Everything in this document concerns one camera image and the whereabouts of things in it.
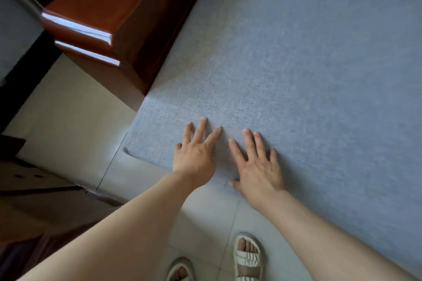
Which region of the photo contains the person's right hand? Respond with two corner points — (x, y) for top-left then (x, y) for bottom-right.
(228, 128), (285, 212)

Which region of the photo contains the person's left hand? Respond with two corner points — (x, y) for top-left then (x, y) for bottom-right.
(172, 117), (222, 189)

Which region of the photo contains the grey cushion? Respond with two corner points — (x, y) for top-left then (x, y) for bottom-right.
(122, 0), (422, 278)

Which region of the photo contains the person's right forearm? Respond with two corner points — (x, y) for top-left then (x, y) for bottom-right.
(258, 190), (419, 281)

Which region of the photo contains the person's left forearm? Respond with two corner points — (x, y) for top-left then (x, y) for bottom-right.
(19, 172), (198, 281)

